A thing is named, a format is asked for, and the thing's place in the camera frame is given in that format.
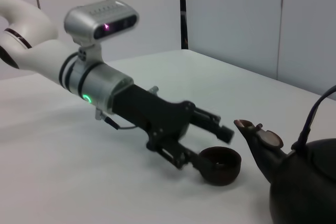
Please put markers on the black vertical pole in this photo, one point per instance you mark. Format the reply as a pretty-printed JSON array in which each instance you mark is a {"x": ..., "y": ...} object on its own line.
[{"x": 184, "y": 11}]

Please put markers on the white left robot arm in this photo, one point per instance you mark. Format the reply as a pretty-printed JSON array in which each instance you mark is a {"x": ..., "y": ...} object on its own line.
[{"x": 39, "y": 53}]

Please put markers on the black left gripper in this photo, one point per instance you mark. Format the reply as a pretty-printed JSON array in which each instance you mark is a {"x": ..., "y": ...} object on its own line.
[{"x": 147, "y": 111}]

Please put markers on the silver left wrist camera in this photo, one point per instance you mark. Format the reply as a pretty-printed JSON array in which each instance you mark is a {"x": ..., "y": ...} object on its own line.
[{"x": 92, "y": 16}]

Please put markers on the small dark teacup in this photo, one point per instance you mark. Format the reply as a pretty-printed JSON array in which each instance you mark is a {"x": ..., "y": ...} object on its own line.
[{"x": 223, "y": 171}]

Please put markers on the black round teapot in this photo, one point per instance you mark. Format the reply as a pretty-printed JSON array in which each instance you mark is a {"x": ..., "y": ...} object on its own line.
[{"x": 302, "y": 182}]

